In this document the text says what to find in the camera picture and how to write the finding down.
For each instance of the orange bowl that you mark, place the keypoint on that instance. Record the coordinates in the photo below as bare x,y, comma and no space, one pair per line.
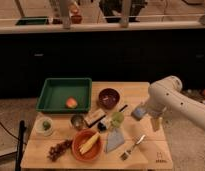
80,138

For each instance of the black stand left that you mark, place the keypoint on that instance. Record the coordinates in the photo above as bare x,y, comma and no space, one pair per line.
19,154

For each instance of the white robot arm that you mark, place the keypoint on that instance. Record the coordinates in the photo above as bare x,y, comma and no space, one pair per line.
166,93

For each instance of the clear container with lime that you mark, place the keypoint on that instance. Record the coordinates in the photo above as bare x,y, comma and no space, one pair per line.
44,126

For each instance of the grey folded cloth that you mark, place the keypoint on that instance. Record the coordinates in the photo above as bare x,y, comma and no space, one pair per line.
115,139

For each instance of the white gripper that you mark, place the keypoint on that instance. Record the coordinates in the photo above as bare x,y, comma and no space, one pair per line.
155,110

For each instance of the dark purple bowl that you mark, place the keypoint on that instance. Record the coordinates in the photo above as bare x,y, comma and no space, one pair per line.
108,98

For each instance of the green tray on counter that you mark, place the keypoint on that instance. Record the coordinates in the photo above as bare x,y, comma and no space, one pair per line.
40,20

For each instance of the bunch of dark grapes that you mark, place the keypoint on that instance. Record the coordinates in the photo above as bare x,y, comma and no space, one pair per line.
59,149

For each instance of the metal fork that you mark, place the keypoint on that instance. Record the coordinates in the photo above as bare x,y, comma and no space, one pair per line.
128,152

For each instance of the green plastic cup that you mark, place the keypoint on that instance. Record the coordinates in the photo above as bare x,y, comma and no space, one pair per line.
117,119

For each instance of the blue sponge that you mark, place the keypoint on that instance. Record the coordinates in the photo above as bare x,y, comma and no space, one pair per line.
139,112

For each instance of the red apple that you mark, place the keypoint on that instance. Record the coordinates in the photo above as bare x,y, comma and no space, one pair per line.
71,103

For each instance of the red bowl on counter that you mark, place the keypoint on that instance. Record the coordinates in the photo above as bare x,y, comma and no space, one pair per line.
76,19

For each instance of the yellow corn cob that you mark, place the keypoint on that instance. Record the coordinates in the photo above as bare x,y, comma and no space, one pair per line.
89,143

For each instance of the wooden block brush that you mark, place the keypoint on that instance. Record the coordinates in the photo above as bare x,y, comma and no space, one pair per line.
92,118

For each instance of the black handled utensil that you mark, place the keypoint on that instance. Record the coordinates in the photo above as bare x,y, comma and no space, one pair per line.
105,123

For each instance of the small metal cup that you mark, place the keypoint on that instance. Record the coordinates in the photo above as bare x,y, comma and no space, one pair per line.
77,122

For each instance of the green plastic tray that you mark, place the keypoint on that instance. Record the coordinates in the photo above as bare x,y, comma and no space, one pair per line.
56,92

